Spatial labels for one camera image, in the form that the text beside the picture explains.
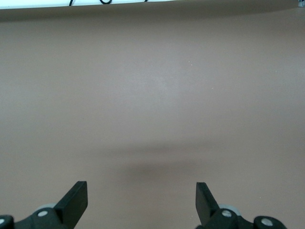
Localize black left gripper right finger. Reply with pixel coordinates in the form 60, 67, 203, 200
195, 182, 287, 229

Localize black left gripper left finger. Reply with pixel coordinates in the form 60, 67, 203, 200
0, 180, 89, 229

